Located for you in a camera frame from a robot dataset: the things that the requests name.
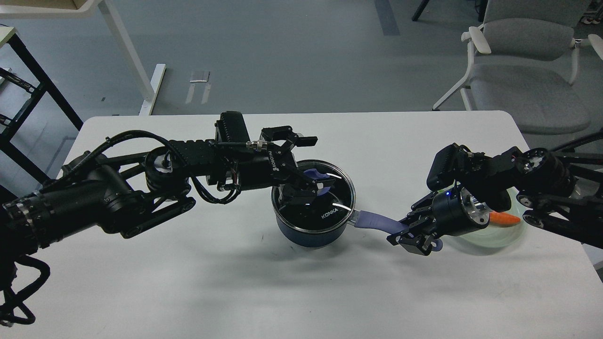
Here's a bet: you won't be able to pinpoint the orange toy carrot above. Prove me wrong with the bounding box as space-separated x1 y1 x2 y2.
489 211 522 228

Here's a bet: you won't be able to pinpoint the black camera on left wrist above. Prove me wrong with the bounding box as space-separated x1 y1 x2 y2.
215 110 250 144

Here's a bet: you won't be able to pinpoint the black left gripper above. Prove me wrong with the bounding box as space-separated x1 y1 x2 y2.
236 125 336 206

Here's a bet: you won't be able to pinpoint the white desk with leg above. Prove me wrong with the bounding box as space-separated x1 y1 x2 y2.
1 0 167 117

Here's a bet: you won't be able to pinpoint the clear green glass plate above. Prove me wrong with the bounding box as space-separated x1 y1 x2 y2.
440 186 528 250

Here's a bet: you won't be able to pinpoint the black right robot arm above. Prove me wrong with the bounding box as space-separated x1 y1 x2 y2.
386 131 603 256

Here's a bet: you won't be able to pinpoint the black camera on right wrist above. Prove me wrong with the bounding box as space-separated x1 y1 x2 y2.
426 143 470 191

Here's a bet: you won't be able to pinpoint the blue saucepan with handle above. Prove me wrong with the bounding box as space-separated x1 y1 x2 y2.
271 160 443 255

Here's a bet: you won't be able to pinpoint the grey office chair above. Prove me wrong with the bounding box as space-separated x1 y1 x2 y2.
432 0 602 135

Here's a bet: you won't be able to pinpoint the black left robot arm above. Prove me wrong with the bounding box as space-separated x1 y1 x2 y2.
1 120 334 327

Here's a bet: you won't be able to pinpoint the glass pot lid blue knob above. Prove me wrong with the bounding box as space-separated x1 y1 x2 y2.
271 160 356 236

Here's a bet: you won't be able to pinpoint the black metal rack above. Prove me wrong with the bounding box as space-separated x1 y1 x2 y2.
0 26 83 183

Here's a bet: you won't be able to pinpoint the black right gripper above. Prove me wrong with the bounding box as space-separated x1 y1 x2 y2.
386 186 491 256

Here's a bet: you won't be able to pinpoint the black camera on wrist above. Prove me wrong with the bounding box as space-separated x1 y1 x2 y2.
215 110 250 144
426 143 470 191

